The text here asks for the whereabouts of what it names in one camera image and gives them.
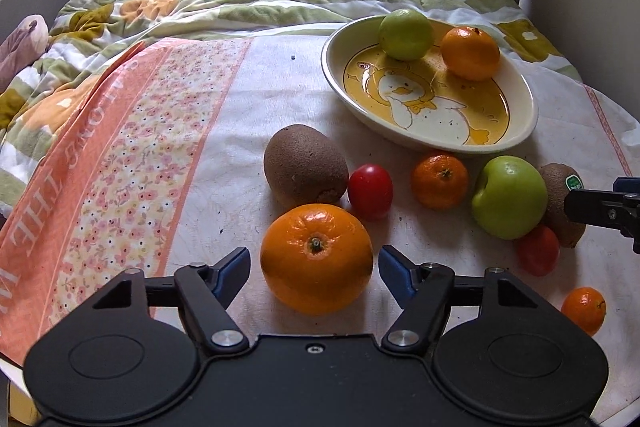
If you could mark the pink plush pillow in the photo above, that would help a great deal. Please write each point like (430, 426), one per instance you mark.
(24, 45)

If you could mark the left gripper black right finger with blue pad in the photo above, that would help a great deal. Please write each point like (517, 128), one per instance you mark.
(426, 294)

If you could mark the green apple back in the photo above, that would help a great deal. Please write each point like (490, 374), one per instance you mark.
(510, 197)

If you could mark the red cherry tomato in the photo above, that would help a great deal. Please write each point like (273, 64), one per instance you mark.
(537, 252)
(370, 192)

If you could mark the green apple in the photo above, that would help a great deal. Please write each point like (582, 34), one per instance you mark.
(406, 35)
(510, 197)

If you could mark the small mandarin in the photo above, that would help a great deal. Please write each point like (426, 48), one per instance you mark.
(585, 307)
(439, 182)

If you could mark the brown kiwi with sticker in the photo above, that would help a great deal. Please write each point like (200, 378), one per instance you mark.
(560, 179)

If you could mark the brown kiwi plain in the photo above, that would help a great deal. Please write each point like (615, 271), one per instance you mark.
(303, 166)

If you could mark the green apple front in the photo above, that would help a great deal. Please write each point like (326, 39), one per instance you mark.
(406, 35)

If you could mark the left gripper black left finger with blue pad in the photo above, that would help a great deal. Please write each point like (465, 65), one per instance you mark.
(202, 293)

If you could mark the white pink floral cloth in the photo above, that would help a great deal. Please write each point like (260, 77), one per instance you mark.
(162, 164)

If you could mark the floral striped duvet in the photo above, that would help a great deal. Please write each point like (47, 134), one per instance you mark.
(87, 35)

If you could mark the cream bowl with duck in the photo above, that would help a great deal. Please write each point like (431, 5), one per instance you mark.
(420, 104)

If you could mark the large orange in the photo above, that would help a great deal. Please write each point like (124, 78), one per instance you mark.
(317, 259)
(470, 53)

